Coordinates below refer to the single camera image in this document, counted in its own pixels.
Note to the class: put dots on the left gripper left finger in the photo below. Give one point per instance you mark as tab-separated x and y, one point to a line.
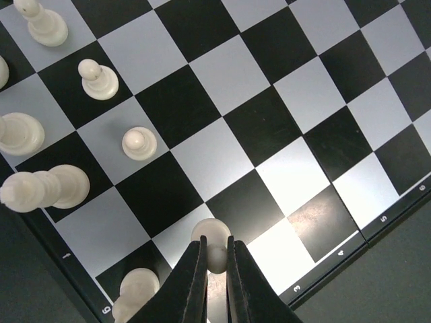
183	296

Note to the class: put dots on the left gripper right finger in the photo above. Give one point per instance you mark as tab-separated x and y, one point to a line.
250	298

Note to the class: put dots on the white pawn piece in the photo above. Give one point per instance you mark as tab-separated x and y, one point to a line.
98	81
139	143
217	234
46	27

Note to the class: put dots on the white king chess piece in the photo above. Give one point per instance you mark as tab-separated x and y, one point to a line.
21	134

